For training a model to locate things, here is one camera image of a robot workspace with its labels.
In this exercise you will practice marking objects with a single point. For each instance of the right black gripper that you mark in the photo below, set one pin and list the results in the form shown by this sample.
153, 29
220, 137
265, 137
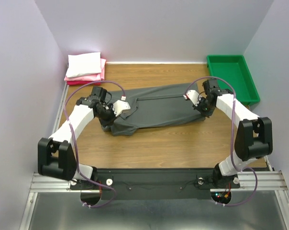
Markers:
207, 113

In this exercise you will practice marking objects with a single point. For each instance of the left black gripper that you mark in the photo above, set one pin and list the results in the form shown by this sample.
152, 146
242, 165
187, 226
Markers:
110, 121

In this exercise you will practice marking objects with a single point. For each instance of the dark grey t-shirt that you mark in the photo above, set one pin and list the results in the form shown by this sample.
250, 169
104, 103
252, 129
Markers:
154, 107

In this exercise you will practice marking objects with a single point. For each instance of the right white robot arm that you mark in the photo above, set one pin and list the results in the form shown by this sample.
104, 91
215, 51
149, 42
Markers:
251, 135

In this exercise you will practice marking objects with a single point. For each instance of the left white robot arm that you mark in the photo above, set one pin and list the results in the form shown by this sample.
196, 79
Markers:
58, 154

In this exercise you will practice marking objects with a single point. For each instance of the pink folded t-shirt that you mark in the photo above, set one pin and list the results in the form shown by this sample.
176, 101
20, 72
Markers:
92, 77

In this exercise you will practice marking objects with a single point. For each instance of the green plastic tray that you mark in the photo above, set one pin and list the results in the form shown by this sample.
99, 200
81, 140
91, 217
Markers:
234, 70

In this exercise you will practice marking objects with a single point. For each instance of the red folded t-shirt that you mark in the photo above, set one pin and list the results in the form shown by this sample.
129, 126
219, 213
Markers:
82, 82

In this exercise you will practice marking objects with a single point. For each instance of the white folded t-shirt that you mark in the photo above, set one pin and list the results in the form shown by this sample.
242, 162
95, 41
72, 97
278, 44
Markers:
83, 65

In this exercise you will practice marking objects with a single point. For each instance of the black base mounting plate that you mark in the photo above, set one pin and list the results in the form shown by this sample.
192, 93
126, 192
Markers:
155, 184

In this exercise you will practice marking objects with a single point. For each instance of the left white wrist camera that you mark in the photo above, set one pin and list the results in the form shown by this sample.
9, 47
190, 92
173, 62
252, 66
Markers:
121, 106

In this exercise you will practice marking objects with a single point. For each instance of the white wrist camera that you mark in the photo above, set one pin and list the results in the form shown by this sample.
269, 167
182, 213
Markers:
121, 106
193, 96

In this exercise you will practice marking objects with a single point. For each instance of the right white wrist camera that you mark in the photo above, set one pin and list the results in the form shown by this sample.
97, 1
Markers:
193, 96

